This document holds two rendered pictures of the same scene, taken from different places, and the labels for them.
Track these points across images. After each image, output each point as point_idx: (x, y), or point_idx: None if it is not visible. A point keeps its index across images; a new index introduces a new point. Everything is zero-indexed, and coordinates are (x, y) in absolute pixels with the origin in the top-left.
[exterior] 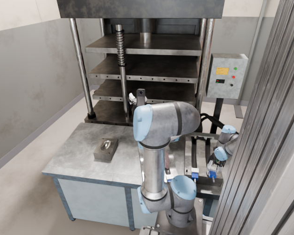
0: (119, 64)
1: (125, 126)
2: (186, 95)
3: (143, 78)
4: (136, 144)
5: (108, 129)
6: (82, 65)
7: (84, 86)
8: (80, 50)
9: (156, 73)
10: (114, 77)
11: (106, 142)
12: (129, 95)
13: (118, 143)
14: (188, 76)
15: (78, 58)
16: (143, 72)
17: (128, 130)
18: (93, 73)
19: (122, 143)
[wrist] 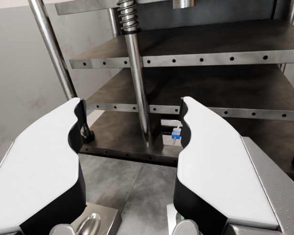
0: (122, 28)
1: (143, 164)
2: (278, 96)
3: (178, 59)
4: (166, 223)
5: (108, 170)
6: (52, 41)
7: (63, 84)
8: (42, 7)
9: (208, 48)
10: (117, 63)
11: (92, 217)
12: (19, 138)
13: (122, 214)
14: None
15: (39, 25)
16: (178, 49)
17: (149, 174)
18: (78, 59)
19: (131, 216)
